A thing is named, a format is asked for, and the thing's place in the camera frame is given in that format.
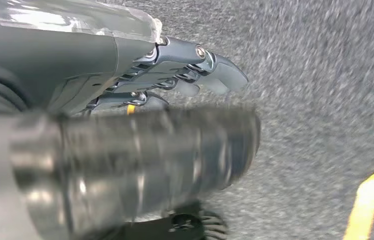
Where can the torn yellow floor tape square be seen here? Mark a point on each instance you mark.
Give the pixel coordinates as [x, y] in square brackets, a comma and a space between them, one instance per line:
[366, 202]

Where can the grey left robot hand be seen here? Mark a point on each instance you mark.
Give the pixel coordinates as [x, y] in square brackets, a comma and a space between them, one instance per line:
[74, 66]

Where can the dark grey floor carpet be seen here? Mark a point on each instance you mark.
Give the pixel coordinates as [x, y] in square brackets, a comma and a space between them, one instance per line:
[306, 99]

